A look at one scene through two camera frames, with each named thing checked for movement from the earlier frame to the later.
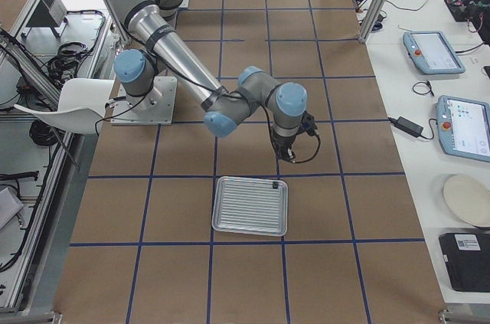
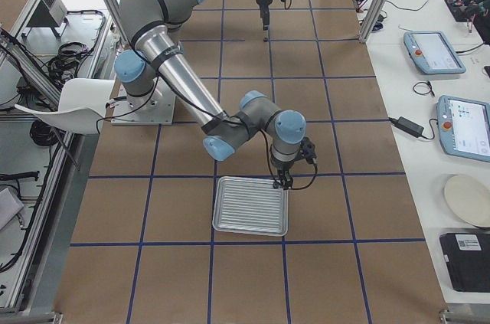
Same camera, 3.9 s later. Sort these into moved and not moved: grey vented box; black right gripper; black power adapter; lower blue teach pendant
Moved: black right gripper
Not moved: grey vented box; black power adapter; lower blue teach pendant
